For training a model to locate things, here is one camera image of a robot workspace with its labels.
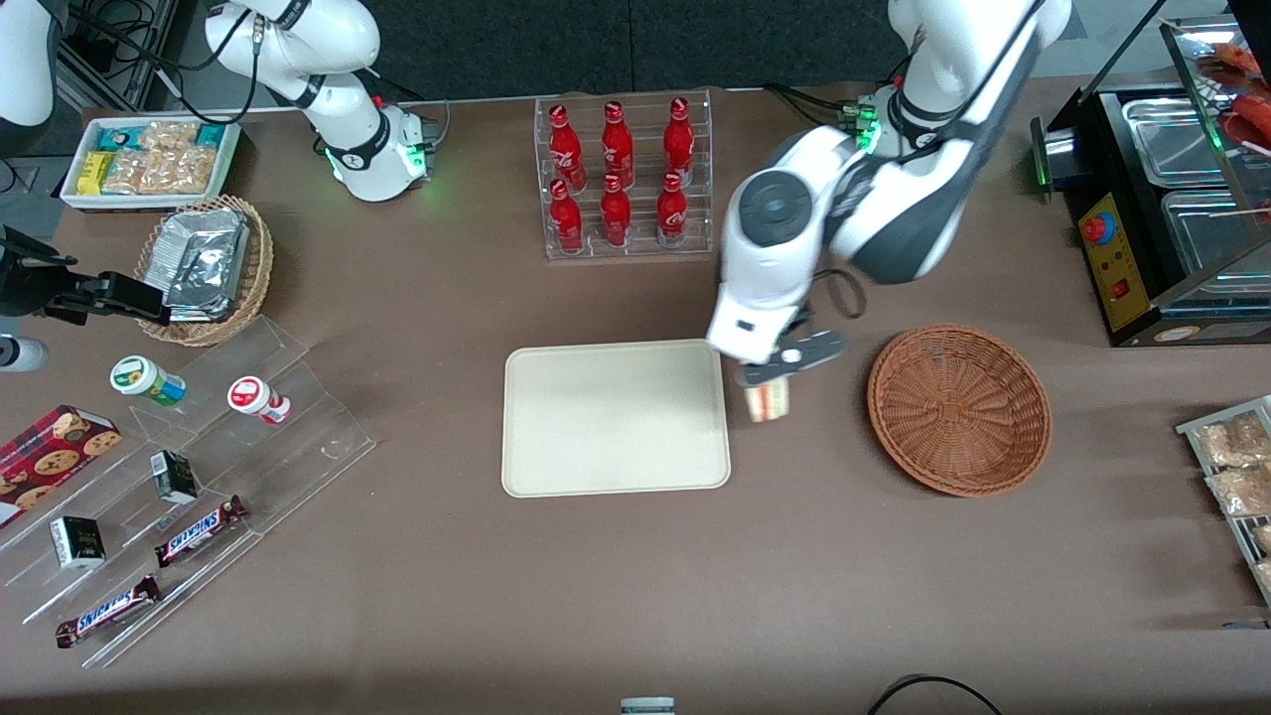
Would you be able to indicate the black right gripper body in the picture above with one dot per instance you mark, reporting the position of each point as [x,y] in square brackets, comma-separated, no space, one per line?
[28,286]

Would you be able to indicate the triangle sandwich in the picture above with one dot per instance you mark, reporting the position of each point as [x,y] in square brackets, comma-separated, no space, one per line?
[770,401]

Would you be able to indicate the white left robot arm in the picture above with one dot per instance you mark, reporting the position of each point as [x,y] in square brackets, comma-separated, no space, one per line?
[894,218]

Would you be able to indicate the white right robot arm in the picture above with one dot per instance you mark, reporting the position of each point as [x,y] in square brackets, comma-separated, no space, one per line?
[350,129]

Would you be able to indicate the white rectangular snack tray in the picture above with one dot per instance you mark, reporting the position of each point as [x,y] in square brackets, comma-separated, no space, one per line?
[79,199]

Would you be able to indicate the light wicker basket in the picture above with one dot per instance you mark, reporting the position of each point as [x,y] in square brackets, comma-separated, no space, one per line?
[253,278]

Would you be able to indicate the brown wicker basket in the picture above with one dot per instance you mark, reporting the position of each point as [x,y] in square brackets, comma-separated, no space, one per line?
[958,412]

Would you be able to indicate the cream plastic tray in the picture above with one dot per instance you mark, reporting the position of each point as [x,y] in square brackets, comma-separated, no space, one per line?
[616,417]

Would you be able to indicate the silver foil packet stack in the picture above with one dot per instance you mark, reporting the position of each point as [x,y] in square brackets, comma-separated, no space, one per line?
[204,260]

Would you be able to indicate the green lid yogurt cup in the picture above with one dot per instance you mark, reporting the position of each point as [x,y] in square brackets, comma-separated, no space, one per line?
[139,377]

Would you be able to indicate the yellow snack packet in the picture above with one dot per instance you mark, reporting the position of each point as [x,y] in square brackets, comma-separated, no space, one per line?
[94,172]

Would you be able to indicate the clear bag of crackers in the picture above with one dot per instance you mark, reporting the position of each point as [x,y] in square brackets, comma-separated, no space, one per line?
[174,171]
[171,134]

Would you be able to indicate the red lid yogurt cup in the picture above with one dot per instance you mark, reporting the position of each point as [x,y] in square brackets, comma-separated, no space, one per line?
[250,396]

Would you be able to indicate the teal snack packet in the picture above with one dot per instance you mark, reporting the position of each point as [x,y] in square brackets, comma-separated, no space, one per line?
[117,138]

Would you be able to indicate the red cookie box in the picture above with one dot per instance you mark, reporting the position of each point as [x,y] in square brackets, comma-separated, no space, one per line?
[50,457]

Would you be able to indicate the small black carton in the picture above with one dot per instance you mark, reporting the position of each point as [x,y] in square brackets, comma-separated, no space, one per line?
[77,542]
[174,477]

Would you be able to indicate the red cola bottle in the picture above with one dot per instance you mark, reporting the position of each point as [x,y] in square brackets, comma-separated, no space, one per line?
[565,149]
[672,214]
[616,216]
[566,223]
[618,144]
[679,139]

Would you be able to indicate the clear acrylic stepped stand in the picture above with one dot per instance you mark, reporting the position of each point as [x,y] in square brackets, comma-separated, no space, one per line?
[298,437]

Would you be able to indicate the clear acrylic bottle rack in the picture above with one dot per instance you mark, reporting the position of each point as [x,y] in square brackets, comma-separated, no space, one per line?
[626,243]

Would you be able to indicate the brown snickers bar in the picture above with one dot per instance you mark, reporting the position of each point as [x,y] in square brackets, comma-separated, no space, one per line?
[199,531]
[107,613]

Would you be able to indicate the black food warmer cabinet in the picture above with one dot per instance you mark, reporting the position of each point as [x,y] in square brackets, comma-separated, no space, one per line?
[1142,298]

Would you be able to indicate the small grey white object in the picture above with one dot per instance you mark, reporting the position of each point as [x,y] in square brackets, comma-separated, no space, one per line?
[647,706]

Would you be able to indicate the clear bag of nuts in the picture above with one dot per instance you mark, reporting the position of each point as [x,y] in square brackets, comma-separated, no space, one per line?
[1231,442]
[1241,490]

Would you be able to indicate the red orange warmer food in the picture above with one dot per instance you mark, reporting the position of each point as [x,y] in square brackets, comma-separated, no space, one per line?
[1246,119]

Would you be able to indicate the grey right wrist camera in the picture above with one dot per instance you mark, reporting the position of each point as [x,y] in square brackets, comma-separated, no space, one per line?
[20,355]

